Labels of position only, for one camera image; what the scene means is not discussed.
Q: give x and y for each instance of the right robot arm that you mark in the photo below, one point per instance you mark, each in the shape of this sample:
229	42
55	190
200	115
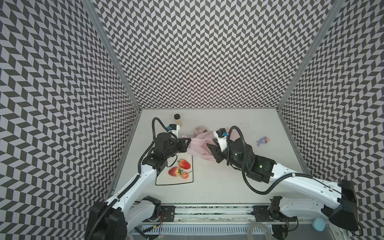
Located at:
335	201

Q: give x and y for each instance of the red strawberry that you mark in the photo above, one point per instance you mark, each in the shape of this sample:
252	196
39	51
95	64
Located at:
184	164
175	172

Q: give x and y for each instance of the pink plastic bag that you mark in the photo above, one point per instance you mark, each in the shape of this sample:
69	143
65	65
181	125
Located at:
198	146

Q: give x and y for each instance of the clear tube loop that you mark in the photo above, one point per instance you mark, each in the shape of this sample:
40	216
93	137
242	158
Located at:
256	227

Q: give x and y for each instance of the teal round cap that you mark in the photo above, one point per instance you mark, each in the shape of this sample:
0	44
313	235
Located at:
319	225

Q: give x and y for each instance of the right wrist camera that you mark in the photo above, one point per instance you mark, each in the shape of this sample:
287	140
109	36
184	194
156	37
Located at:
222	138

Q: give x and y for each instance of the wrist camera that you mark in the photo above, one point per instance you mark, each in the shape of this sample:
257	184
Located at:
174	130
222	138

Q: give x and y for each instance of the white mat black border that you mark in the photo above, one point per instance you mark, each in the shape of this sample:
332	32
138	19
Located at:
164	179

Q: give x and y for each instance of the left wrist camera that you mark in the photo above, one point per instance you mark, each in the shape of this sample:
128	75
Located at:
174	130

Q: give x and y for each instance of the jar with black lid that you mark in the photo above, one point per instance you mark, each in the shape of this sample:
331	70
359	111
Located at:
178	120

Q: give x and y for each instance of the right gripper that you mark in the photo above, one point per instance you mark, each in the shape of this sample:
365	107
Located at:
219	151

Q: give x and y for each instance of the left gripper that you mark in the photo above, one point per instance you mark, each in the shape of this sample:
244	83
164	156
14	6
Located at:
184	146

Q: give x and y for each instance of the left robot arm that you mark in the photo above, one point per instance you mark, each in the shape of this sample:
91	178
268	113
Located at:
117	216

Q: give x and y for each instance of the purple toy figure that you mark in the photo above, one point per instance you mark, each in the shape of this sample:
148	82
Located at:
264	140

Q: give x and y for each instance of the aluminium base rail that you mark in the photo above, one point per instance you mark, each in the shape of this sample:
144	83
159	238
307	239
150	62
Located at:
234	214

